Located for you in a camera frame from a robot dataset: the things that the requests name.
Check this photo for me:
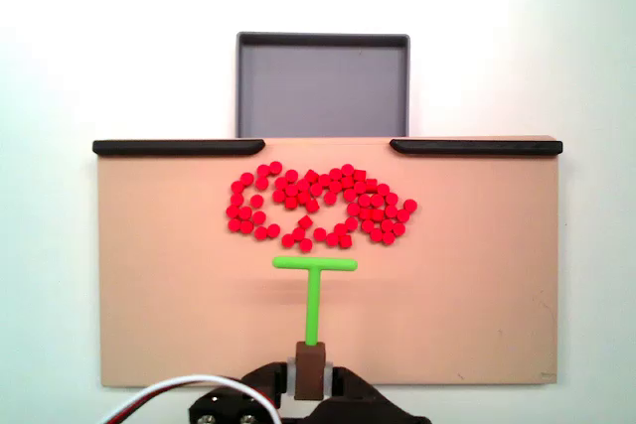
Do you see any green T-shaped pusher tool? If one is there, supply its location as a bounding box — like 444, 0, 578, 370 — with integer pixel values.
271, 255, 359, 401

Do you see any beige board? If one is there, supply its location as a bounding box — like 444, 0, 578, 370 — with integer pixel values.
93, 134, 563, 388

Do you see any grey tray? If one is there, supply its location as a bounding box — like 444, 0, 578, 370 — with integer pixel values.
236, 31, 411, 139

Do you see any white red gripper servo cable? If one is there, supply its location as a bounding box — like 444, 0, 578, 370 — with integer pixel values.
98, 374, 282, 424

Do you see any black edge rail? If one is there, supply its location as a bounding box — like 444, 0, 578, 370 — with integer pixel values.
91, 139, 266, 157
390, 138, 563, 157

